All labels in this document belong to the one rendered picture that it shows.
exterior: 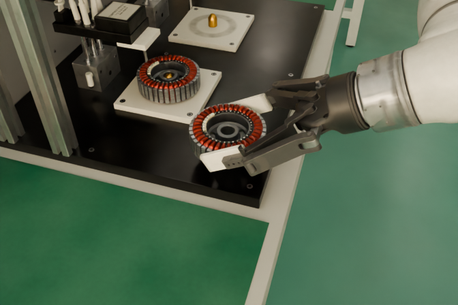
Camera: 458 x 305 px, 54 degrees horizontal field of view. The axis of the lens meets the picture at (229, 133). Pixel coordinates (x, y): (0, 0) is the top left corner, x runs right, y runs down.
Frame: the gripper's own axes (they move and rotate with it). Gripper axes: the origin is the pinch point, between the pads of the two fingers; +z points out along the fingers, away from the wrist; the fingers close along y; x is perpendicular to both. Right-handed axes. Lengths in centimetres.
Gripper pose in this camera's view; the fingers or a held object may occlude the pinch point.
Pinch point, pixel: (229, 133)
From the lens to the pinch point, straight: 66.5
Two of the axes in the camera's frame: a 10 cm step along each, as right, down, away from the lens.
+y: -3.0, 6.3, -7.1
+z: -8.2, 2.1, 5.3
